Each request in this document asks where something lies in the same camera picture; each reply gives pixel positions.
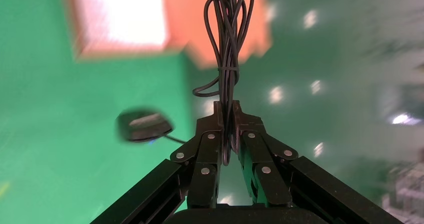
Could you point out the white printed paper leaflet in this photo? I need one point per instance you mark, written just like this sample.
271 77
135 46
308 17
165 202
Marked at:
132 16

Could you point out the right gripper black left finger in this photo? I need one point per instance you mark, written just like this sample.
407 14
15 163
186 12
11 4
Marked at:
205 156

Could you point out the green table cloth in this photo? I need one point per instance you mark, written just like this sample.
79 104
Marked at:
49 133

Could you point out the orange cardboard box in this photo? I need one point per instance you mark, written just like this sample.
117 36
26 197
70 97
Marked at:
192 33

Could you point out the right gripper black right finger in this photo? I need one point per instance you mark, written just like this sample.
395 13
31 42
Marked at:
271 169

